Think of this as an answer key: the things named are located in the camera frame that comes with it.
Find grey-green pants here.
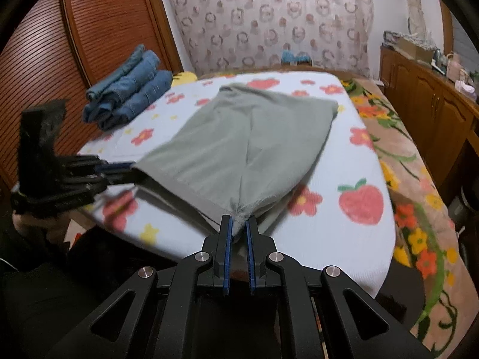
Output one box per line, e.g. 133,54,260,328
135,83,338,234

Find person's left hand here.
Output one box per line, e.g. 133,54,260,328
12,211,71,243

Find stack of folded blue jeans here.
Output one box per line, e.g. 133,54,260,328
82,44,173,131

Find white floral bed sheet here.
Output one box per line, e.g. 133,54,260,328
76,71,397,299

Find wooden louvered wardrobe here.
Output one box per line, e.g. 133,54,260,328
1,0,183,191

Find brown floral blanket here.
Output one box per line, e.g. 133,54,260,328
341,79,478,358

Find patterned sheer curtain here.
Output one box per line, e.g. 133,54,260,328
170,0,373,76

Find blue item behind bed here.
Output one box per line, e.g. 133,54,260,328
281,50,313,66

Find wooden sideboard cabinet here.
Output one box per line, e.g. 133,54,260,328
379,46,478,200

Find cardboard box on cabinet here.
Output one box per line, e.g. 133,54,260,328
396,37,436,65

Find white tissue pack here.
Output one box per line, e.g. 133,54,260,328
455,80,477,102

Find pink kettle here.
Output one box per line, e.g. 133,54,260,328
447,53,463,83

